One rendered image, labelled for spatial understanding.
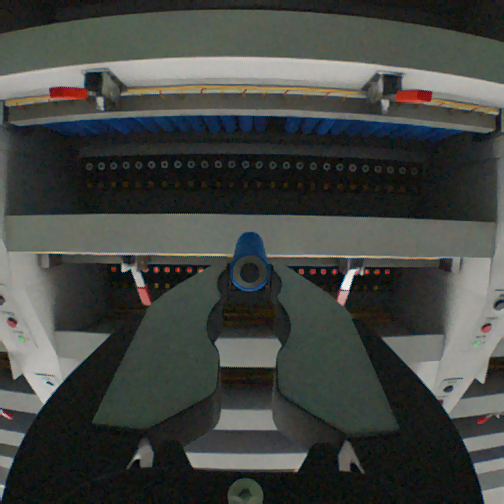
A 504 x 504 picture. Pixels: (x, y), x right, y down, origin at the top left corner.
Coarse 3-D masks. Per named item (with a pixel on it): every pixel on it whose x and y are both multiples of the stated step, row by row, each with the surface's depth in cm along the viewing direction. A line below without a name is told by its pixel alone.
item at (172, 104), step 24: (48, 96) 26; (144, 96) 28; (168, 96) 28; (192, 96) 28; (216, 96) 28; (240, 96) 28; (264, 96) 27; (288, 96) 28; (312, 96) 28; (336, 96) 28; (24, 120) 28; (48, 120) 29; (72, 120) 29; (384, 120) 29; (408, 120) 29; (432, 120) 28; (456, 120) 28; (480, 120) 28
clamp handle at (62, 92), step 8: (56, 88) 18; (64, 88) 18; (72, 88) 19; (80, 88) 20; (56, 96) 18; (64, 96) 18; (72, 96) 19; (80, 96) 20; (88, 96) 22; (96, 96) 23; (104, 96) 24; (96, 104) 24; (104, 104) 25
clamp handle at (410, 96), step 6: (408, 90) 20; (414, 90) 19; (420, 90) 18; (426, 90) 18; (384, 96) 24; (390, 96) 23; (396, 96) 21; (402, 96) 21; (408, 96) 20; (414, 96) 19; (420, 96) 18; (426, 96) 18; (384, 102) 25; (408, 102) 22; (384, 108) 25
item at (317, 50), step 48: (0, 48) 21; (48, 48) 22; (96, 48) 22; (144, 48) 22; (192, 48) 22; (240, 48) 22; (288, 48) 22; (336, 48) 22; (384, 48) 22; (432, 48) 22; (480, 48) 22; (0, 96) 26; (432, 96) 27; (480, 96) 25; (0, 144) 29; (48, 144) 38; (144, 144) 41; (192, 144) 41; (240, 144) 41; (288, 144) 41; (480, 144) 33
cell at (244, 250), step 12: (240, 240) 17; (252, 240) 16; (240, 252) 13; (252, 252) 13; (264, 252) 14; (240, 264) 13; (252, 264) 13; (264, 264) 13; (240, 276) 13; (252, 276) 13; (264, 276) 13; (240, 288) 13; (252, 288) 13
